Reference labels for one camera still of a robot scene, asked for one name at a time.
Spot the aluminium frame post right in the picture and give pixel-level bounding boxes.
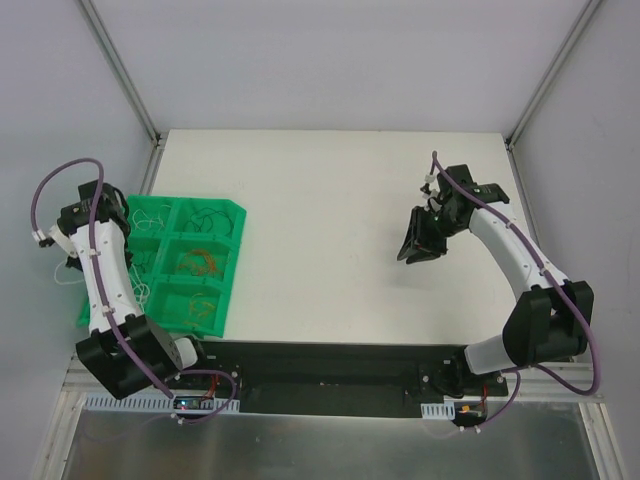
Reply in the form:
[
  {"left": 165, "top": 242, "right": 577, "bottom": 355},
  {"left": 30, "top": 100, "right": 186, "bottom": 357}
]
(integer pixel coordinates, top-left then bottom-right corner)
[{"left": 505, "top": 0, "right": 605, "bottom": 151}]

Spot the white slotted cable duct left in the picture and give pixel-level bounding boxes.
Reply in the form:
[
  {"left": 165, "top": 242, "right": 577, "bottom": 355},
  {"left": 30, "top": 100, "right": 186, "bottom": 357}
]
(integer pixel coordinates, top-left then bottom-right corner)
[{"left": 85, "top": 393, "right": 240, "bottom": 416}]

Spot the green plastic compartment tray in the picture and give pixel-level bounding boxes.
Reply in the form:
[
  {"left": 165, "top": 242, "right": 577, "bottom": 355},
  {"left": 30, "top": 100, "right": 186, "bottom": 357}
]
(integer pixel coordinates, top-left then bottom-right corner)
[{"left": 77, "top": 195, "right": 248, "bottom": 339}]

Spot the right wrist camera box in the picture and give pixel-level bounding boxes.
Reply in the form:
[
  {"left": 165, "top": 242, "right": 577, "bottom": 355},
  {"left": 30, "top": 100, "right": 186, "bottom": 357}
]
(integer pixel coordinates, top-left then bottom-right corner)
[{"left": 420, "top": 174, "right": 439, "bottom": 201}]

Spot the aluminium frame post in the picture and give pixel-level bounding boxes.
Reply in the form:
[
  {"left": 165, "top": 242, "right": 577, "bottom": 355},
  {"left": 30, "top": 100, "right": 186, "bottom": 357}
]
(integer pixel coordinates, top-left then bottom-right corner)
[
  {"left": 75, "top": 0, "right": 161, "bottom": 146},
  {"left": 505, "top": 0, "right": 605, "bottom": 151}
]

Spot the aluminium extrusion rail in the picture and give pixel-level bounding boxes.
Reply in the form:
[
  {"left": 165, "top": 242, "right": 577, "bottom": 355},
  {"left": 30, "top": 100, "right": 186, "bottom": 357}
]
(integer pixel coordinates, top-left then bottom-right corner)
[{"left": 61, "top": 355, "right": 605, "bottom": 403}]

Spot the orange thin wire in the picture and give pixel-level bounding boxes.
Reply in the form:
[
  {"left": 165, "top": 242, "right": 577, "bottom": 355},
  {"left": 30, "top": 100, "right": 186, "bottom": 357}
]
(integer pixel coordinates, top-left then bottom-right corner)
[{"left": 174, "top": 248, "right": 226, "bottom": 279}]

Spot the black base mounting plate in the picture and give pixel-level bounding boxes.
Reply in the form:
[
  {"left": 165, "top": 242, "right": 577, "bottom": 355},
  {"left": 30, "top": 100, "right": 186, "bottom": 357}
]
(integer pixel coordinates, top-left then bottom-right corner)
[{"left": 169, "top": 341, "right": 508, "bottom": 418}]

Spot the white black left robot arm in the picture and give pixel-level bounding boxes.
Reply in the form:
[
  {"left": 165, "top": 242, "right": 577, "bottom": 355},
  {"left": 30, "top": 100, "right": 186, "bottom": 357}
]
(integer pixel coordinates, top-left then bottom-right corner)
[{"left": 49, "top": 181, "right": 212, "bottom": 399}]

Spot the black thin wire in tray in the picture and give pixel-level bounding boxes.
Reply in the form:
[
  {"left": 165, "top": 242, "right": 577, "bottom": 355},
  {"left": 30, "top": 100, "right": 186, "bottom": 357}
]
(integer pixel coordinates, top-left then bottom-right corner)
[{"left": 182, "top": 207, "right": 236, "bottom": 236}]

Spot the white slotted cable duct right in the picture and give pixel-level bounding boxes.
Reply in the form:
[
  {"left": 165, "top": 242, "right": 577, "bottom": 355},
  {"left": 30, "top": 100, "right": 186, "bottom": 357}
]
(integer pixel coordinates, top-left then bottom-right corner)
[{"left": 420, "top": 401, "right": 456, "bottom": 421}]

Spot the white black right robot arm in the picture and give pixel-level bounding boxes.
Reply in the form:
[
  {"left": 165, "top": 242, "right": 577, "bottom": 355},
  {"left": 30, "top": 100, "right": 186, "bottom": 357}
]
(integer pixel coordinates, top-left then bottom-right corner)
[{"left": 397, "top": 165, "right": 594, "bottom": 395}]

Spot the white slotted cable duct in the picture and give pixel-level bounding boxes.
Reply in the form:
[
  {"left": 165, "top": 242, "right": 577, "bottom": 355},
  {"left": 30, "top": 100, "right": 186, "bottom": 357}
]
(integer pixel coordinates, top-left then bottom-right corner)
[
  {"left": 85, "top": 393, "right": 240, "bottom": 416},
  {"left": 420, "top": 401, "right": 456, "bottom": 421}
]

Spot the aluminium frame post left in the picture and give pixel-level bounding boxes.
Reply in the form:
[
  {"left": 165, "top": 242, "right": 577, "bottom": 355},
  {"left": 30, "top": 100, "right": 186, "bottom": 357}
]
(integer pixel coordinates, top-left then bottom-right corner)
[{"left": 75, "top": 0, "right": 161, "bottom": 146}]

